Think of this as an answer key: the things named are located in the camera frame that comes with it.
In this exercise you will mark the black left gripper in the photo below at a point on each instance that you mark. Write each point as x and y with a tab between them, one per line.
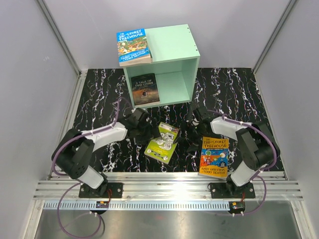
151	134

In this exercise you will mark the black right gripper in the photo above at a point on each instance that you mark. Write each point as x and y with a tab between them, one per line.
196	143

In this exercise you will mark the lime green book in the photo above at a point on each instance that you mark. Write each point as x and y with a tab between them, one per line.
163	147

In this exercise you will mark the dark Tale of Two Cities book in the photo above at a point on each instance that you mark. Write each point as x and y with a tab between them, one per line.
145	90

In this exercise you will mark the green 104-Storey Treehouse book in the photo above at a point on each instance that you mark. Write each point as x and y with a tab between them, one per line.
149	47

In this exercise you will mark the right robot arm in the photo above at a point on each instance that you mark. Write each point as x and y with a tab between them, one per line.
259	151

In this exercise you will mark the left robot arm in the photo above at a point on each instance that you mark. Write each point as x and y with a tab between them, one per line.
74	151

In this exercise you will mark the orange 130-Storey Treehouse book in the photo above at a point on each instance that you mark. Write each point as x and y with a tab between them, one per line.
214	157

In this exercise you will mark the black marble pattern mat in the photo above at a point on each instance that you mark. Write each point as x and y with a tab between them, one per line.
233	91

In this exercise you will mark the mint green open box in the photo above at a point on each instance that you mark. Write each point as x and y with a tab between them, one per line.
175	64

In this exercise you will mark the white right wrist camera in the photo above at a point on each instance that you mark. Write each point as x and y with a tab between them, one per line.
194	122

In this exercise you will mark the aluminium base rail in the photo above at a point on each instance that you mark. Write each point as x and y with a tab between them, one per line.
162	191

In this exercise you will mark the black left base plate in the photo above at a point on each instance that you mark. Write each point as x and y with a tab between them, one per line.
106	190

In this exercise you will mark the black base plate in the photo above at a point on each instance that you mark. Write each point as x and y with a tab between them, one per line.
228	190
106	190

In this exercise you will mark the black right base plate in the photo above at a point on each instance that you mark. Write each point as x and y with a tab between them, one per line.
228	190

